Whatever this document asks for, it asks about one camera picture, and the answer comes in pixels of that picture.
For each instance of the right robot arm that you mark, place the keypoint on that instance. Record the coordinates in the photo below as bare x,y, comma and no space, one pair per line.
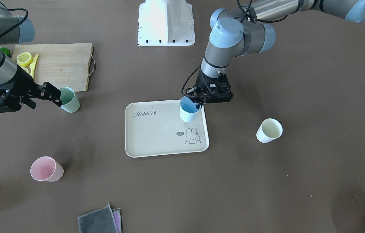
14,29

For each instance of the pink cup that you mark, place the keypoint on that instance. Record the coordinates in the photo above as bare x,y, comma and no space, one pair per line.
46,169

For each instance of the yellow plastic knife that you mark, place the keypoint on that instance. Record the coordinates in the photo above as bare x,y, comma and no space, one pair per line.
33,65

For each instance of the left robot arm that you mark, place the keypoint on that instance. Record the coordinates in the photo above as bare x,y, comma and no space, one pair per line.
245,30

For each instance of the cream rabbit tray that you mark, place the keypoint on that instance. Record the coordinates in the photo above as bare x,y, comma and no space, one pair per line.
155,128

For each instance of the pink folded cloth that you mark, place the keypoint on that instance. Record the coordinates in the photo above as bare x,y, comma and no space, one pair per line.
118,219

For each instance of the mint green cup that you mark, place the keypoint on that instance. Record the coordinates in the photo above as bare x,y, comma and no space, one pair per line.
70,102

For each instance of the bamboo cutting board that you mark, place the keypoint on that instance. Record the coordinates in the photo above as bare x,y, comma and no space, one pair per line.
62,65

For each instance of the green lime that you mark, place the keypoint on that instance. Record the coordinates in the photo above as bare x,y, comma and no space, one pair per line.
6,51

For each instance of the light blue cup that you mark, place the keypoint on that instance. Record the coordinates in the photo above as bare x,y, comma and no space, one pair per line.
188,111

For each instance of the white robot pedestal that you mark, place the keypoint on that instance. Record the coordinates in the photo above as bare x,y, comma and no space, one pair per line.
165,23

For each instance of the grey folded cloth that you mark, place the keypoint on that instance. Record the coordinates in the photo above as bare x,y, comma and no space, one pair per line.
98,221

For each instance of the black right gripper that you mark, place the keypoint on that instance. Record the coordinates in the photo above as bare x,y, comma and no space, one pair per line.
19,83

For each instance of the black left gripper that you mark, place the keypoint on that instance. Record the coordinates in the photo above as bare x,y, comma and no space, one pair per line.
202,82

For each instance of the cream white cup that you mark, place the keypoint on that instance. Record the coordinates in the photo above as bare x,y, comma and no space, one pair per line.
269,130

